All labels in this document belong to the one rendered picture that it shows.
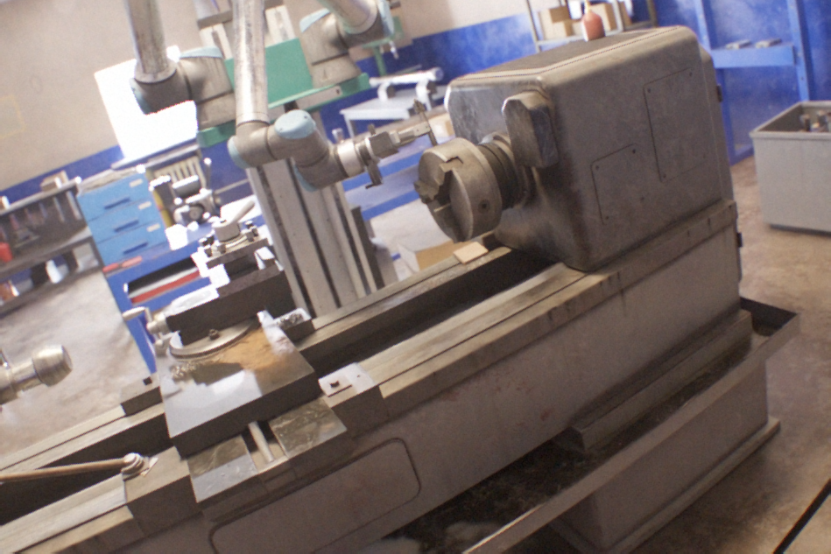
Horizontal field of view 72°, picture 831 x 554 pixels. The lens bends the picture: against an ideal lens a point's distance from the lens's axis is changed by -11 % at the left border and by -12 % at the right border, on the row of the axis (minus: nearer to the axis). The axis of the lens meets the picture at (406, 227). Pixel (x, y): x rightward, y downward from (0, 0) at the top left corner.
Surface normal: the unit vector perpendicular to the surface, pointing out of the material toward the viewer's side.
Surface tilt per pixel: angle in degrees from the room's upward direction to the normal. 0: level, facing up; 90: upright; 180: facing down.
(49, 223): 90
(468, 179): 66
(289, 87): 90
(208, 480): 0
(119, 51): 90
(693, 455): 90
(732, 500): 0
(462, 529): 0
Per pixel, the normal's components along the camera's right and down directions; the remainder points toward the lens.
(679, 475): 0.42, 0.16
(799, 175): -0.82, 0.39
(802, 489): -0.28, -0.91
